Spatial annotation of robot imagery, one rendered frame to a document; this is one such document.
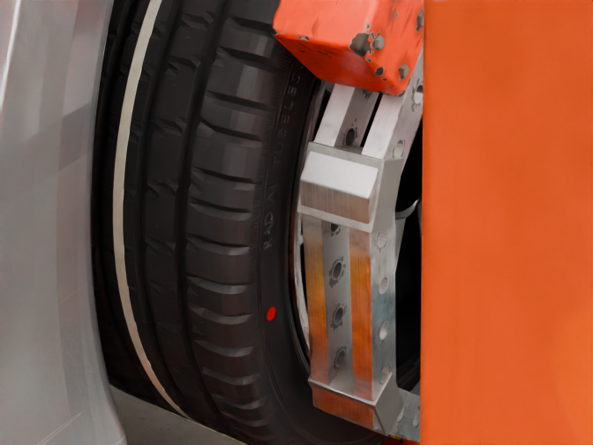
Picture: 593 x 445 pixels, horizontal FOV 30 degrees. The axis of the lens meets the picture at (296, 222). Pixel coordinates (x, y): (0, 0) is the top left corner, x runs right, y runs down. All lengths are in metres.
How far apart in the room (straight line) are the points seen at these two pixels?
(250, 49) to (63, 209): 0.18
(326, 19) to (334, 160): 0.12
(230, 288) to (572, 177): 0.55
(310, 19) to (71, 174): 0.19
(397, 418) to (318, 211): 0.23
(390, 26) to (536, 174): 0.45
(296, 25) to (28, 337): 0.28
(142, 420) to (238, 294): 1.25
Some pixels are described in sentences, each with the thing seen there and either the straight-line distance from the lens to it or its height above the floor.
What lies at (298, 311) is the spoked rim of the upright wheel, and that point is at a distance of 0.93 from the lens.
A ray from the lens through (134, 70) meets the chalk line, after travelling 0.87.
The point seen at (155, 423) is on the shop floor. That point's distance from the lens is 2.08.
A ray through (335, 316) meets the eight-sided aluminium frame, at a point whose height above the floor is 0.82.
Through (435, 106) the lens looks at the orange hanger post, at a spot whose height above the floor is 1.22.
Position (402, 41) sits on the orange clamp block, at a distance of 0.79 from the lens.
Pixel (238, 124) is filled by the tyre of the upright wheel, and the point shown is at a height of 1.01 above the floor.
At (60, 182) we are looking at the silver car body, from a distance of 0.77.
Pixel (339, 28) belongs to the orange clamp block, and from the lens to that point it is 0.75.
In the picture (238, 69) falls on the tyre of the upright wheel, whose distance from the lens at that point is 0.82.
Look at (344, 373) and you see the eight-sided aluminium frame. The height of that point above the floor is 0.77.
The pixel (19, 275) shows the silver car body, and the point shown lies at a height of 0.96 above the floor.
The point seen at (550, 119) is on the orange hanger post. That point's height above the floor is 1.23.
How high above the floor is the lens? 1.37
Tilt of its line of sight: 32 degrees down
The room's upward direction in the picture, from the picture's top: 4 degrees counter-clockwise
